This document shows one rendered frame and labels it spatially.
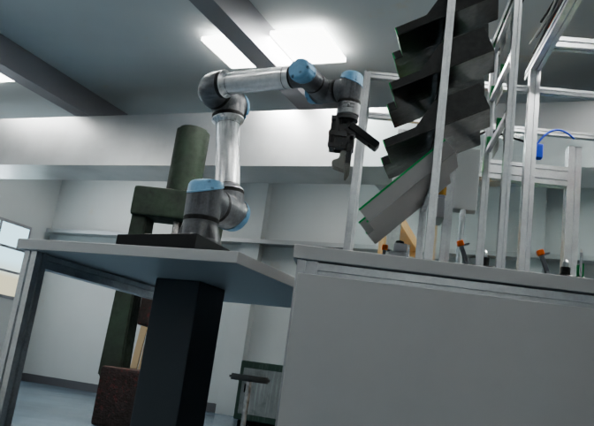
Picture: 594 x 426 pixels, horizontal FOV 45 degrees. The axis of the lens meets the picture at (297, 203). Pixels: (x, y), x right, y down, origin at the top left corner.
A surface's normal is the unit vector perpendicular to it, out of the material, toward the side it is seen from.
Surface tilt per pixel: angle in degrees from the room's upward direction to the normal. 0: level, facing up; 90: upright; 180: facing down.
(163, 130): 90
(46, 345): 90
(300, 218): 90
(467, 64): 155
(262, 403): 90
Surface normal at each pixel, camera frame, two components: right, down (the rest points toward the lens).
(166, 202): -0.11, -0.25
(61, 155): -0.39, -0.27
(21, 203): 0.91, 0.03
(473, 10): 0.29, 0.90
